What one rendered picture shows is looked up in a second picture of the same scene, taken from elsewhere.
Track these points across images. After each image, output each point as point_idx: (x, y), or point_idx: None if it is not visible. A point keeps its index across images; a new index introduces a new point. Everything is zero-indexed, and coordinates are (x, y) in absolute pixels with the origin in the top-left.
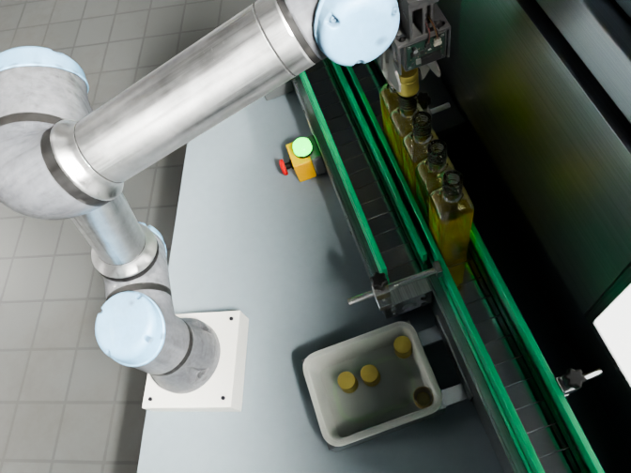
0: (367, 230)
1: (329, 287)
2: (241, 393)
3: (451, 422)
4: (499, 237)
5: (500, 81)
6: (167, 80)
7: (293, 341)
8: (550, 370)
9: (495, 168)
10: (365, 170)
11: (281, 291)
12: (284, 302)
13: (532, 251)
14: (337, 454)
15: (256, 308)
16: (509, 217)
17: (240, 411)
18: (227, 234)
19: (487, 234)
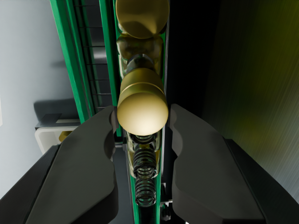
0: (78, 106)
1: (61, 70)
2: (0, 117)
3: (117, 151)
4: (183, 76)
5: (269, 151)
6: None
7: (34, 97)
8: (159, 198)
9: (208, 60)
10: (97, 7)
11: (22, 61)
12: (26, 70)
13: (193, 112)
14: None
15: (3, 67)
16: (195, 82)
17: (2, 124)
18: None
19: (179, 71)
